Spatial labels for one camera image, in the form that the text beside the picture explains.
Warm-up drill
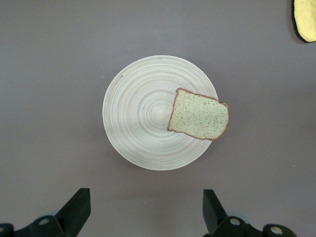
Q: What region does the round wooden plate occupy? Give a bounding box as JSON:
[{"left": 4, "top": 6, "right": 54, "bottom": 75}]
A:
[{"left": 102, "top": 55, "right": 219, "bottom": 171}]

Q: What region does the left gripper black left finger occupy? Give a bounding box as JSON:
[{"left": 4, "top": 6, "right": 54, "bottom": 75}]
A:
[{"left": 13, "top": 188, "right": 91, "bottom": 237}]

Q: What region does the yellow quilted oven mitt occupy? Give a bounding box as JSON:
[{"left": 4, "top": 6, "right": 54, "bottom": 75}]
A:
[{"left": 293, "top": 0, "right": 316, "bottom": 43}]

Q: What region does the brown table cover cloth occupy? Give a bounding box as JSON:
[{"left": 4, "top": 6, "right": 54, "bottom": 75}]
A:
[{"left": 0, "top": 0, "right": 316, "bottom": 237}]

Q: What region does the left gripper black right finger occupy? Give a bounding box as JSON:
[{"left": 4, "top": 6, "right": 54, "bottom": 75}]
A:
[{"left": 202, "top": 189, "right": 263, "bottom": 237}]

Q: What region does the slice of brown bread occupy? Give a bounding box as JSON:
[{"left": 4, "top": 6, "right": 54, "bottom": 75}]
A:
[{"left": 167, "top": 87, "right": 230, "bottom": 142}]

